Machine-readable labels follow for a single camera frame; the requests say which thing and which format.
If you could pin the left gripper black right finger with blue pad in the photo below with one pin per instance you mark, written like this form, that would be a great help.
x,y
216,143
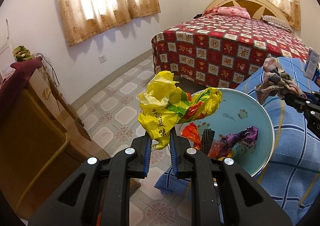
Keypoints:
x,y
222,192

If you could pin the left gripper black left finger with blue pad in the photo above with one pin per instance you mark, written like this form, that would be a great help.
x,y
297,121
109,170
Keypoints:
x,y
97,189

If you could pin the plaid cloth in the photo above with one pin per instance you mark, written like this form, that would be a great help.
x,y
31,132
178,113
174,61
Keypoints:
x,y
276,81

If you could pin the dark knitted scouring cloth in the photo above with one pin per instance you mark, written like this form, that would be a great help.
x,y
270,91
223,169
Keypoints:
x,y
207,140

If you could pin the purple wrapper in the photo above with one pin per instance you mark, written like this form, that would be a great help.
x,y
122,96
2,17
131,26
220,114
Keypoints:
x,y
222,147

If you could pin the orange-red plastic bag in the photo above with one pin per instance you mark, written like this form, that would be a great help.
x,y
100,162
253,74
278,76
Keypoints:
x,y
191,133

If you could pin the yellow plastic bag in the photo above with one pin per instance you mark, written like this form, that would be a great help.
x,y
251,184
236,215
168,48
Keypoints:
x,y
164,105

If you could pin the light blue round trash bin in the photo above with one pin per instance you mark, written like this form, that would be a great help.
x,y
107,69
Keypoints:
x,y
236,112

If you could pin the grey white carton box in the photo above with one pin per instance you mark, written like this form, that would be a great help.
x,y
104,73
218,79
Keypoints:
x,y
311,68

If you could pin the blue plaid blanket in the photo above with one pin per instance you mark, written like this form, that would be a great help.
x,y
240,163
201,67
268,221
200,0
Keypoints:
x,y
292,177

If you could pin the wooden cabinet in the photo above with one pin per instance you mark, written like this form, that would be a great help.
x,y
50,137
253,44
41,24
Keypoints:
x,y
43,141

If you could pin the striped pillow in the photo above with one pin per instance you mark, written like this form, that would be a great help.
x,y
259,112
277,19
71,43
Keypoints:
x,y
276,22

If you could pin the red patterned bedspread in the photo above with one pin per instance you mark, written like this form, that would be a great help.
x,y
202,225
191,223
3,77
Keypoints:
x,y
221,51

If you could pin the cream wooden headboard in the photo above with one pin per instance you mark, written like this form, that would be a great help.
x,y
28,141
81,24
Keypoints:
x,y
255,8

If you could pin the pink pillow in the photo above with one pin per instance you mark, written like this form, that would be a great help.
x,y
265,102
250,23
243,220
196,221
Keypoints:
x,y
228,11

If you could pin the maroon cloth on cabinet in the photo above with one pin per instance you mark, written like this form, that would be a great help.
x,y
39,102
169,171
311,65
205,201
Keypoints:
x,y
21,75

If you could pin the green item on cabinet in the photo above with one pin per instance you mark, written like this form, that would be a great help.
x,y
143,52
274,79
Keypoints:
x,y
22,54

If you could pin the white wall socket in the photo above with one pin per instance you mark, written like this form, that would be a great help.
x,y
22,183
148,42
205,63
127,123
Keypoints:
x,y
102,59

